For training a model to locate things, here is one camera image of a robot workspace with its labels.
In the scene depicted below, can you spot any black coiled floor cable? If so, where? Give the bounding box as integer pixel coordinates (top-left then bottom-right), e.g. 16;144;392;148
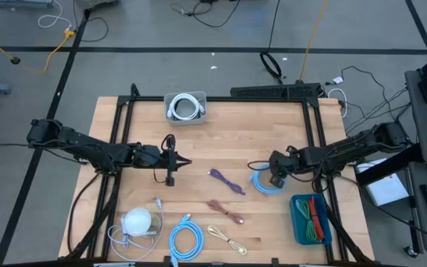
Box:
259;0;284;81

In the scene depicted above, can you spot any black cable bundle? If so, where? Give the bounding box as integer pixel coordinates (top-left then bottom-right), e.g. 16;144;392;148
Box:
341;65;411;134

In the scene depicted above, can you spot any red braided USB cable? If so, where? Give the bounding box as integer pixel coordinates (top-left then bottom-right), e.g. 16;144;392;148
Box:
307;196;325;242

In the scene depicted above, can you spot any yellow extension cord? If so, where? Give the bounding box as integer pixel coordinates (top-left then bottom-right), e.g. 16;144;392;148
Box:
0;26;77;74

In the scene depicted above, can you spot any green braided USB cable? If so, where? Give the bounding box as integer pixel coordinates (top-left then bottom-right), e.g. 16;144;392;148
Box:
295;199;319;243

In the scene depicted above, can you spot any white dome device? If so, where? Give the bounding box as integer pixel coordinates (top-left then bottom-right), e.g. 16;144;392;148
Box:
121;207;153;237

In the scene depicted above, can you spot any white looped cable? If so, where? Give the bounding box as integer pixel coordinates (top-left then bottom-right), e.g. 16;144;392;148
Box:
327;88;348;119

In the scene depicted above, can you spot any white floor cable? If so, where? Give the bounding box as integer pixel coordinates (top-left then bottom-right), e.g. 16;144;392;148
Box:
37;0;73;30

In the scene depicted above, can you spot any teal plastic bin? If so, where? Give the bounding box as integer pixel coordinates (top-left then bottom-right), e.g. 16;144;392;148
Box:
289;193;333;246

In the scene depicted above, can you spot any beige braided USB cable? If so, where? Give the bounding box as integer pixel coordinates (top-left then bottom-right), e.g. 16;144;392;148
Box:
206;224;248;256

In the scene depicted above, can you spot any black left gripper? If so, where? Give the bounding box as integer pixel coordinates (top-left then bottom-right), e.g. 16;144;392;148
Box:
139;133;193;187

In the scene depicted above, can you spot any black aluminium table frame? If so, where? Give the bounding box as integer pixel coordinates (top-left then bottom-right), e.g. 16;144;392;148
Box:
58;83;376;267

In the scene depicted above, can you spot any orange floor cord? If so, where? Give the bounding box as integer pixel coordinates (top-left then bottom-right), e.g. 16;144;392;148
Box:
299;0;329;83

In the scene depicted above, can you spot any grey plastic bin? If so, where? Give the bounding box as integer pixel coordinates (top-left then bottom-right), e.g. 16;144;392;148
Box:
163;90;208;126

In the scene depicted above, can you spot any brown braided USB cable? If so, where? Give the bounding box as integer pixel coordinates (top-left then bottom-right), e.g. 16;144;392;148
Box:
206;199;245;225

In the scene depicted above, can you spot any white box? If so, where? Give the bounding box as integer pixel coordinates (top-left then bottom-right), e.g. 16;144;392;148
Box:
356;158;410;207

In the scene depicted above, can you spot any black perforated power strip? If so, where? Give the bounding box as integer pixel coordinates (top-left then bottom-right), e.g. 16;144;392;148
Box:
230;82;324;100

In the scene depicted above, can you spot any purple braided USB cable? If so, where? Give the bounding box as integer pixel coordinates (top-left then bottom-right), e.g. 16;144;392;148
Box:
208;168;247;197

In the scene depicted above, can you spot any black metal beam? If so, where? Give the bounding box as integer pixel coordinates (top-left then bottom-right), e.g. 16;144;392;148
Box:
356;143;423;186

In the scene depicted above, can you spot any white round charger with cable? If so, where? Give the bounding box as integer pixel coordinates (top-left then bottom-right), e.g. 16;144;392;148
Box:
107;196;166;262

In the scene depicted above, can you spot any light blue ethernet cable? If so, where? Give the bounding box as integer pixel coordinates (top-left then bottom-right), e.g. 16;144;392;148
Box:
249;165;288;197
168;213;205;267

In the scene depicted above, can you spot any black tangled floor cable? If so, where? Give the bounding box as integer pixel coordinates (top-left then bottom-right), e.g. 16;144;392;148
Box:
171;0;241;29

